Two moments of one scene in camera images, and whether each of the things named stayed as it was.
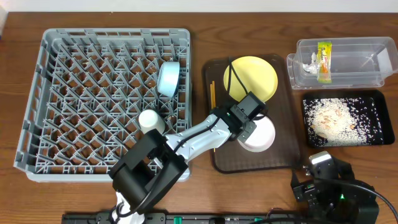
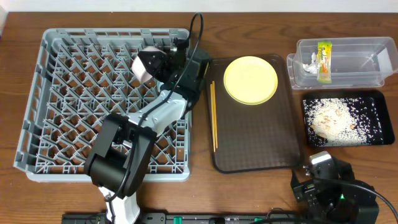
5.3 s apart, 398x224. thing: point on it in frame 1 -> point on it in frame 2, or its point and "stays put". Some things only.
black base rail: [133, 218] stays put
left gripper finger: [249, 129] -> [153, 61]
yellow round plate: [259, 76] stays put
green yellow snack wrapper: [324, 55] stays put
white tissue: [313, 67] stays put
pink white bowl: [263, 136] -> [139, 70]
